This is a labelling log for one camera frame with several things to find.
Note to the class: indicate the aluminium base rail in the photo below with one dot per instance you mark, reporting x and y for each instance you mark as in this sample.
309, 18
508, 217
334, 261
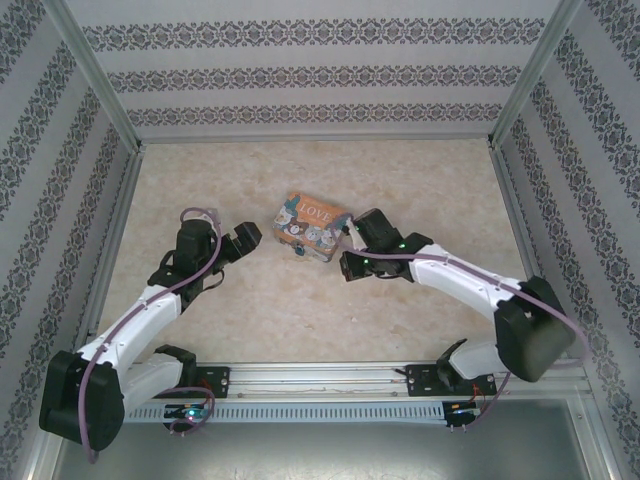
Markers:
320, 380

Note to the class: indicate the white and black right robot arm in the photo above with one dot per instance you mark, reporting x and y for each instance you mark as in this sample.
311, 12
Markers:
450, 280

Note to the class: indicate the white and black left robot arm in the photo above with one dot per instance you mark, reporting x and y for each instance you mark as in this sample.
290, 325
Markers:
150, 315

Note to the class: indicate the orange bear print tin box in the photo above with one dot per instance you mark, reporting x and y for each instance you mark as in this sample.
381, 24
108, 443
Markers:
310, 217

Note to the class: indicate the grey metal sheet panel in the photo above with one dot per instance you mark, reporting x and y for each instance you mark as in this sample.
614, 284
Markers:
320, 452

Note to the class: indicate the aluminium frame post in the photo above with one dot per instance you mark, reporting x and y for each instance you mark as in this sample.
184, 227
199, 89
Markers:
537, 75
95, 75

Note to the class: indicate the aluminium table edge profile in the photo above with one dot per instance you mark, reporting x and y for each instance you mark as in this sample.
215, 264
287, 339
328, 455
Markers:
530, 235
112, 235

